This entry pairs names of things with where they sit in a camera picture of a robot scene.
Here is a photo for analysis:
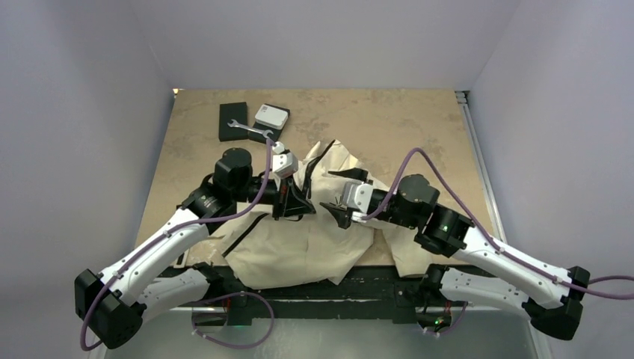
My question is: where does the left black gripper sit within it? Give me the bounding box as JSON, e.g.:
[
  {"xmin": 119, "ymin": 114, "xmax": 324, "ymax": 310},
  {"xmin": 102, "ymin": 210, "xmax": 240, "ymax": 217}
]
[{"xmin": 233, "ymin": 173, "xmax": 316, "ymax": 221}]

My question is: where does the beige jacket with black lining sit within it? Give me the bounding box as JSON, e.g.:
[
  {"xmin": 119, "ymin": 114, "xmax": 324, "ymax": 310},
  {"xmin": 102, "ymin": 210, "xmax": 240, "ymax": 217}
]
[{"xmin": 186, "ymin": 140, "xmax": 433, "ymax": 289}]

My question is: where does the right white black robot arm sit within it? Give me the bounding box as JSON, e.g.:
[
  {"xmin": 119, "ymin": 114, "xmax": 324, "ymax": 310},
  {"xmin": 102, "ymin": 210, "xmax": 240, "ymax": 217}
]
[{"xmin": 321, "ymin": 168, "xmax": 590, "ymax": 340}]

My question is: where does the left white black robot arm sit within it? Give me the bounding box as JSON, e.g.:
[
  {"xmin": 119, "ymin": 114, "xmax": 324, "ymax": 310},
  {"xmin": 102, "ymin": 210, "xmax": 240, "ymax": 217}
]
[{"xmin": 74, "ymin": 142, "xmax": 315, "ymax": 349}]

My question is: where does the white tag black card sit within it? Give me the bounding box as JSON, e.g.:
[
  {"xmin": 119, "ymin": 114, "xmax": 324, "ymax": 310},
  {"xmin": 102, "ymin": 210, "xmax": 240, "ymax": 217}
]
[{"xmin": 254, "ymin": 104, "xmax": 290, "ymax": 130}]

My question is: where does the silver open-end wrench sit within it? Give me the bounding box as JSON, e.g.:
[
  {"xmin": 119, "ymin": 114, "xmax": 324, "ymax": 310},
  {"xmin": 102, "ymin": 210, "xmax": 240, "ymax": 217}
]
[{"xmin": 227, "ymin": 119, "xmax": 273, "ymax": 138}]

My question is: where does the black pouch with wrench logo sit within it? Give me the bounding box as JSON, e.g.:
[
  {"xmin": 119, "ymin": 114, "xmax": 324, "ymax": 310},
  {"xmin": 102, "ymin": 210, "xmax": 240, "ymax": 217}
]
[{"xmin": 218, "ymin": 102, "xmax": 248, "ymax": 142}]

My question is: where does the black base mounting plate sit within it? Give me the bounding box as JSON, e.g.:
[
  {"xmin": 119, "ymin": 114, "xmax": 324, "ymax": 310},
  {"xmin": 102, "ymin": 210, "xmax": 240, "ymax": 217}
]
[{"xmin": 132, "ymin": 263, "xmax": 462, "ymax": 325}]

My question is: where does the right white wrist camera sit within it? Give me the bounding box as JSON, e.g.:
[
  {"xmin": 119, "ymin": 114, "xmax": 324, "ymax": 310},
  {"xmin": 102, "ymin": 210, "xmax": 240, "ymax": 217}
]
[{"xmin": 341, "ymin": 181, "xmax": 374, "ymax": 222}]

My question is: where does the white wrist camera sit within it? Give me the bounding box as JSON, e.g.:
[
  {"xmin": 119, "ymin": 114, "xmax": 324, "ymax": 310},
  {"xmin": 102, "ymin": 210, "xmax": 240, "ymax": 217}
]
[
  {"xmin": 341, "ymin": 181, "xmax": 374, "ymax": 222},
  {"xmin": 271, "ymin": 141, "xmax": 298, "ymax": 180}
]

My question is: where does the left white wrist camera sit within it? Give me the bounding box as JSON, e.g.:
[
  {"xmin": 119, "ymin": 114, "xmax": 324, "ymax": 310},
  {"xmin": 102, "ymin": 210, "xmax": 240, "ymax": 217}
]
[{"xmin": 271, "ymin": 141, "xmax": 298, "ymax": 180}]

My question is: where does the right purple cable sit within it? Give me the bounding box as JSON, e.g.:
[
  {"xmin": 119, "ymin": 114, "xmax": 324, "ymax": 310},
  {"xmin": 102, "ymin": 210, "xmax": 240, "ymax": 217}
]
[{"xmin": 361, "ymin": 147, "xmax": 634, "ymax": 338}]

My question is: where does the purple cable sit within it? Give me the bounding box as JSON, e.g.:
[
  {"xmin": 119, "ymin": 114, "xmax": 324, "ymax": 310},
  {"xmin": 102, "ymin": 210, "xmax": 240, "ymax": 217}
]
[
  {"xmin": 361, "ymin": 147, "xmax": 634, "ymax": 338},
  {"xmin": 80, "ymin": 138, "xmax": 276, "ymax": 352}
]

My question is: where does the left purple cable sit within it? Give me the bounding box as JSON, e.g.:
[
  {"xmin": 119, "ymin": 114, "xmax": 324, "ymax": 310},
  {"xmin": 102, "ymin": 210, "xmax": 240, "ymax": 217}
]
[{"xmin": 80, "ymin": 138, "xmax": 276, "ymax": 352}]

